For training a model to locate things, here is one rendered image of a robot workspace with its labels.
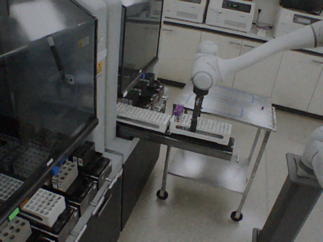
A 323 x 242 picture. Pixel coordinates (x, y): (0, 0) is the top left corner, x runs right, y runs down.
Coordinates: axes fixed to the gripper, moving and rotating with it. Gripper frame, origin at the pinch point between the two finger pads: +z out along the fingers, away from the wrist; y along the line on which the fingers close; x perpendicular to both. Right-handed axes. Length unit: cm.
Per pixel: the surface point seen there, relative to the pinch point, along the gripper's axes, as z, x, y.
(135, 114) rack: 1.7, 30.3, -3.0
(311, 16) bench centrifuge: -34, -93, 237
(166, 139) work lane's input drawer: 8.9, 12.0, -6.9
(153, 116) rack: 2.1, 21.7, -0.1
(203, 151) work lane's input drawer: 10.8, -7.4, -6.9
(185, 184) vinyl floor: 89, 3, 50
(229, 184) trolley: 61, -28, 31
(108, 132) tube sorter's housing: 6.0, 38.4, -17.5
